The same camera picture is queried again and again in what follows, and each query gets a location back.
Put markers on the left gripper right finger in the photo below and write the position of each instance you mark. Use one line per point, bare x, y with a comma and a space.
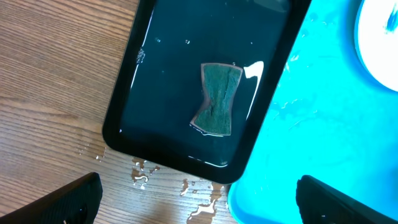
320, 203

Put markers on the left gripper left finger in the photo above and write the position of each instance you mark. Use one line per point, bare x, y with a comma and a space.
76, 202

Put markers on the turquoise plastic tray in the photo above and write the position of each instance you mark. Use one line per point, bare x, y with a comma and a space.
330, 119

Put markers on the black water tray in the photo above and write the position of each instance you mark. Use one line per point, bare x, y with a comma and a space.
158, 90

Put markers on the light blue plate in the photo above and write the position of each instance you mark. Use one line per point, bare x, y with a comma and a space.
375, 37

